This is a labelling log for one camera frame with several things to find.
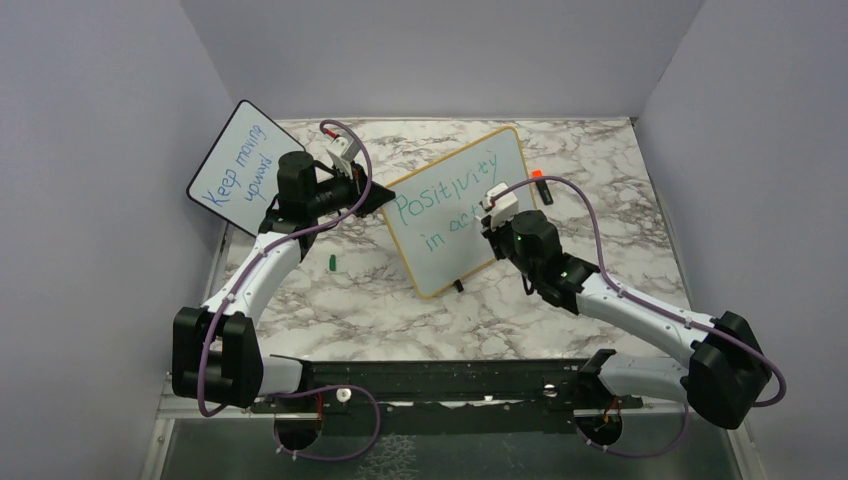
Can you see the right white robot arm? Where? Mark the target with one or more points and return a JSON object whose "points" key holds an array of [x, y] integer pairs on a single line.
{"points": [[711, 363]]}

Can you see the orange-capped black highlighter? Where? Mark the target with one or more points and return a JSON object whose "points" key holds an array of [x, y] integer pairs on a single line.
{"points": [[542, 187]]}

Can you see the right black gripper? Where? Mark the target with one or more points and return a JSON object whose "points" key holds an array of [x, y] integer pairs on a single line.
{"points": [[494, 235]]}

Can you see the yellow-framed whiteboard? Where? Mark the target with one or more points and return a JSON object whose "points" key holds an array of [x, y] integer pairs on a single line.
{"points": [[434, 218]]}

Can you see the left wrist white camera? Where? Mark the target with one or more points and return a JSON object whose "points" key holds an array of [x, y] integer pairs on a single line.
{"points": [[342, 151]]}

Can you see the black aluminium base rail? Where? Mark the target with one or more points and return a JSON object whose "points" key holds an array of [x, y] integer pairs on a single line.
{"points": [[559, 396]]}

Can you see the wrist white camera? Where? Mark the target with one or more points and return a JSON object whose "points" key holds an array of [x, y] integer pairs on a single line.
{"points": [[499, 205], [342, 151]]}

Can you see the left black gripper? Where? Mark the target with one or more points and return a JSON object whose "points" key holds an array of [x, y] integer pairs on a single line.
{"points": [[378, 195]]}

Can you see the black-framed whiteboard with writing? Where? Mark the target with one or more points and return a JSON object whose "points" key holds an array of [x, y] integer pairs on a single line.
{"points": [[237, 179]]}

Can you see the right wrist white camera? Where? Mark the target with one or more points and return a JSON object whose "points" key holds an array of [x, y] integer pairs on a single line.
{"points": [[499, 205]]}

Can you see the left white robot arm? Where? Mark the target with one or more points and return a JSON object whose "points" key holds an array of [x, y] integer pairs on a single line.
{"points": [[216, 358]]}

